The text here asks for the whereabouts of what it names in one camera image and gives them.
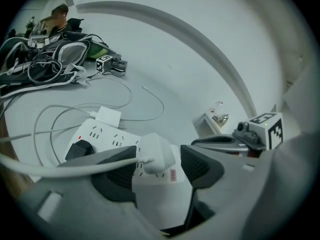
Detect spare hand-held gripper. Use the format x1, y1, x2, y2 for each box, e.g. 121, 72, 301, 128
95, 54, 129, 78

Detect white charger adapter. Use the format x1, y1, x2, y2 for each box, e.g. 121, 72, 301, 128
96, 105, 126, 130

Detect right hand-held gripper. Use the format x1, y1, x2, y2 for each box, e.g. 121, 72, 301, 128
191, 111, 285, 158

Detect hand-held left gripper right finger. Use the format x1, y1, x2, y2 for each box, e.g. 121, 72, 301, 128
180, 144, 276, 235

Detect white charger with cable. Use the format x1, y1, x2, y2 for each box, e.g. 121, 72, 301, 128
33, 76, 134, 166

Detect brown wooden cabinet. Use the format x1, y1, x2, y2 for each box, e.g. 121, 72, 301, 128
38, 15, 55, 35

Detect black power plug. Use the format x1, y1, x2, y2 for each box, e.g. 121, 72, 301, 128
64, 138, 96, 162

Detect white cable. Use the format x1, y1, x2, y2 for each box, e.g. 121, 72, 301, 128
0, 84, 176, 179

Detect green pouch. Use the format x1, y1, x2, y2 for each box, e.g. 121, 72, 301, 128
86, 41, 117, 60

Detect black grey backpack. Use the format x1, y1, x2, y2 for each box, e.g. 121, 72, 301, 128
0, 32, 118, 92

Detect white side table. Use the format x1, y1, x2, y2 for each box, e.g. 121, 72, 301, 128
191, 111, 228, 138

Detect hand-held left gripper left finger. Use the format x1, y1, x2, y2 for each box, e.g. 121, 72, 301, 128
17, 145, 162, 240

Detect right hand-held gripper camera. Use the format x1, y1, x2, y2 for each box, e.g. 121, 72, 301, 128
232, 120, 266, 150

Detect white power strip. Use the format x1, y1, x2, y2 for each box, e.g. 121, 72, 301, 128
64, 118, 186, 185

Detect clear plastic bottle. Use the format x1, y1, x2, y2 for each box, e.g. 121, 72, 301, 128
210, 100, 225, 114

